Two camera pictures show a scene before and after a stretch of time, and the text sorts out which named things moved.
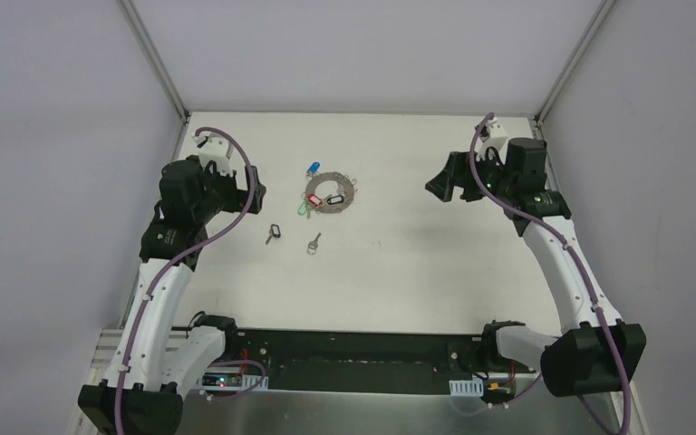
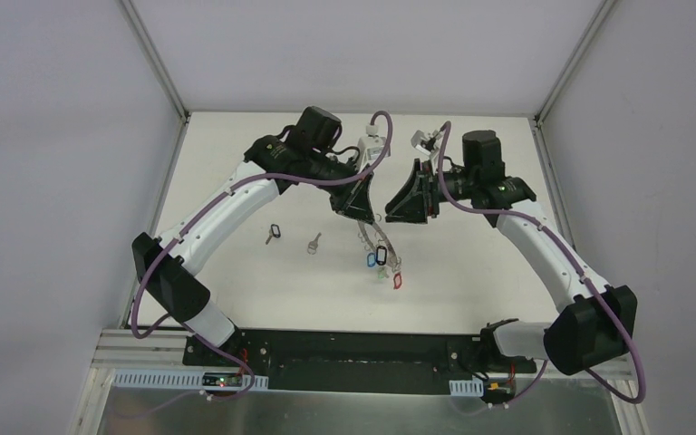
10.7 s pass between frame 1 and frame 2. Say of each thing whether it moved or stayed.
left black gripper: moved
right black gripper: moved
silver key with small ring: stayed
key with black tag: stayed
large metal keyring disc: moved
